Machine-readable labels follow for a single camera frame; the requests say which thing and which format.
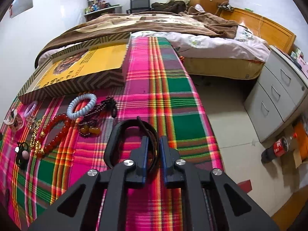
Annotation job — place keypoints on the white floral quilt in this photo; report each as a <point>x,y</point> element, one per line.
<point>245,45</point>

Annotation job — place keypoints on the transparent hair claw clip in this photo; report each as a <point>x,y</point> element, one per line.
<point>14,121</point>

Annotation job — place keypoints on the brown fleece blanket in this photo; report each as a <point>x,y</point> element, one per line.
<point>191,22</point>

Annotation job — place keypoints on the power strip on headboard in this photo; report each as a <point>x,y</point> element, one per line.
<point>225,6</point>

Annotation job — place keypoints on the mattress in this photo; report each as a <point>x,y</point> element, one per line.
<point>238,69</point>

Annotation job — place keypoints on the cluttered shelf desk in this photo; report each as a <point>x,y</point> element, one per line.
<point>97,8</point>

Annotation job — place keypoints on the wall mirror panel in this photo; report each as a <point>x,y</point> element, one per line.
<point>19,6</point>

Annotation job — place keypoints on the wooden headboard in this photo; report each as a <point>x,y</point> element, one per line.
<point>274,33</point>

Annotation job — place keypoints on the cola bottle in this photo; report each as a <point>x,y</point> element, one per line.
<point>279,148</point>

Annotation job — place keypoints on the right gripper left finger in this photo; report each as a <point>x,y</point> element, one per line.
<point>129,174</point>

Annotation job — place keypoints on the black office chair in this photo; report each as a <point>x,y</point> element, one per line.
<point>137,6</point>

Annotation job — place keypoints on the grey drawer nightstand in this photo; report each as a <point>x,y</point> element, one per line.
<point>278,97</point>

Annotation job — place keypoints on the black smart band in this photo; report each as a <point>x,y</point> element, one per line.
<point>125,129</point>

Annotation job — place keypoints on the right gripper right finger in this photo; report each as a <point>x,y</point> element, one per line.
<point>178,173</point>

